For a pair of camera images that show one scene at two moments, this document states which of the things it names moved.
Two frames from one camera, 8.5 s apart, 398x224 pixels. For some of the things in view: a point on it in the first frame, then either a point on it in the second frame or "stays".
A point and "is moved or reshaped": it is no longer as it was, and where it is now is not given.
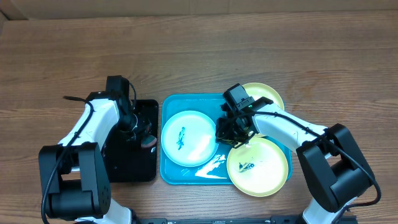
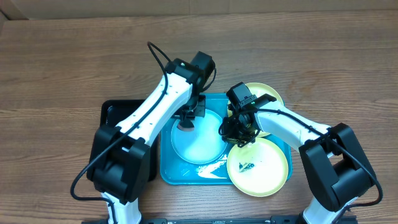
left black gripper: [142, 131] to [200, 111]
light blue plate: [189, 138] is moved or reshaped
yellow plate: [260, 89] stays
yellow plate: [259, 168] stays
